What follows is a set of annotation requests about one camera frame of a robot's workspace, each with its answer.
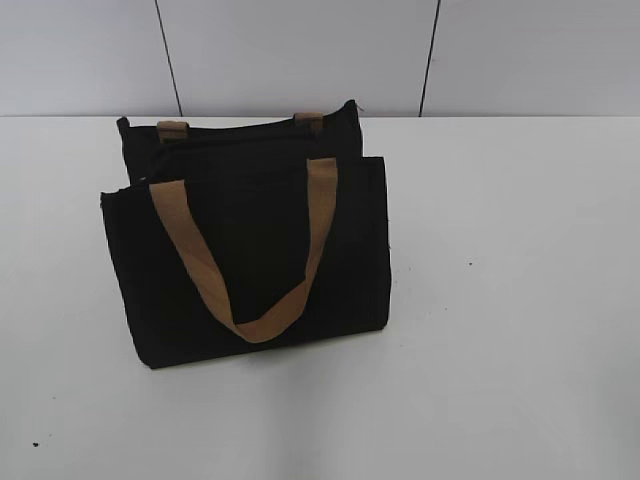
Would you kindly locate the black canvas tote bag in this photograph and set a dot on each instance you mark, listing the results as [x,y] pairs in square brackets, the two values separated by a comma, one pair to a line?
[168,321]

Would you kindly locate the tan rear bag handle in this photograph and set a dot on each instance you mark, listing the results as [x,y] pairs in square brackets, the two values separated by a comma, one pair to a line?
[301,125]

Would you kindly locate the tan bag handle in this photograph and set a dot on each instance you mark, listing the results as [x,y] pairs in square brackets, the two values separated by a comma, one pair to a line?
[252,241]
[301,125]

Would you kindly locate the tan front bag handle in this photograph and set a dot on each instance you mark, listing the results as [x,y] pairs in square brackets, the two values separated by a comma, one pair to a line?
[252,241]

